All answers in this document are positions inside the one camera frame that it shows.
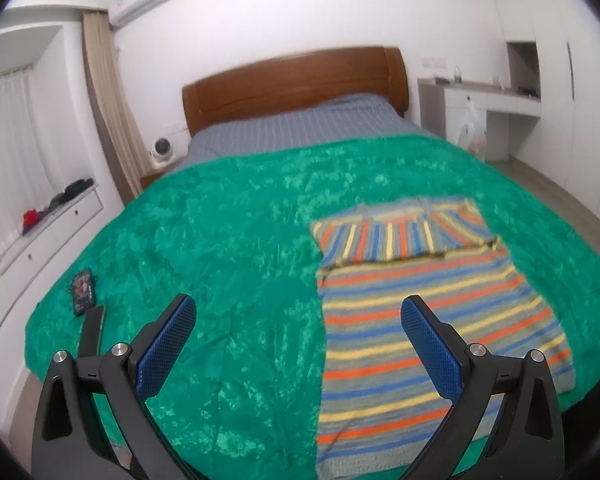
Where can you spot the white window cabinet with drawers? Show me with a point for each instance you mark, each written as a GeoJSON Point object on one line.
{"type": "Point", "coordinates": [55, 230]}

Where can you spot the red cloth item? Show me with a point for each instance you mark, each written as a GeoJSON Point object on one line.
{"type": "Point", "coordinates": [31, 217]}

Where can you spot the wooden nightstand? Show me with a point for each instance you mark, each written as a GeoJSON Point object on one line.
{"type": "Point", "coordinates": [152, 177]}

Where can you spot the green velvet blanket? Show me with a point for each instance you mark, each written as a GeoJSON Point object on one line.
{"type": "Point", "coordinates": [230, 240]}

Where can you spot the white plastic bag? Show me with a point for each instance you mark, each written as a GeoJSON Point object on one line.
{"type": "Point", "coordinates": [472, 135]}

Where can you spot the white sheer curtain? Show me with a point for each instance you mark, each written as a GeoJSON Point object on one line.
{"type": "Point", "coordinates": [15, 160]}

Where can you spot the small bottle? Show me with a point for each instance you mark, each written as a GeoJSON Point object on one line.
{"type": "Point", "coordinates": [457, 76]}

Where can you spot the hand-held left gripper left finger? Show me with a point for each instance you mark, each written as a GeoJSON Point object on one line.
{"type": "Point", "coordinates": [167, 345]}

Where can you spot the beige curtain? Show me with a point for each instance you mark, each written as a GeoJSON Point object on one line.
{"type": "Point", "coordinates": [105, 90]}

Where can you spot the white wardrobe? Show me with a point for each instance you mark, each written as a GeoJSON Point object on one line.
{"type": "Point", "coordinates": [580, 85]}

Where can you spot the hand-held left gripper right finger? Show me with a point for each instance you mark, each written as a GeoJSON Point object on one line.
{"type": "Point", "coordinates": [432, 350]}

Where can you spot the smartphone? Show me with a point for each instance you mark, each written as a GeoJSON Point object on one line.
{"type": "Point", "coordinates": [82, 292]}

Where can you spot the small white fan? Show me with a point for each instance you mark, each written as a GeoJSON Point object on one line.
{"type": "Point", "coordinates": [159, 152]}

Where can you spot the grey striped bed sheet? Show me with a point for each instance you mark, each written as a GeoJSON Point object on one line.
{"type": "Point", "coordinates": [305, 125]}

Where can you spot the dark clothes pile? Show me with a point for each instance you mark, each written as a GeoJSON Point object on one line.
{"type": "Point", "coordinates": [75, 189]}

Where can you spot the white desk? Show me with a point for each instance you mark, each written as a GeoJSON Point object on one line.
{"type": "Point", "coordinates": [480, 97]}

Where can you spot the wooden headboard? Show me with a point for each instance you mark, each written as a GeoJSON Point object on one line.
{"type": "Point", "coordinates": [280, 80]}

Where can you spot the striped knit sweater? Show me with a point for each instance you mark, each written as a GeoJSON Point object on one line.
{"type": "Point", "coordinates": [380, 320]}

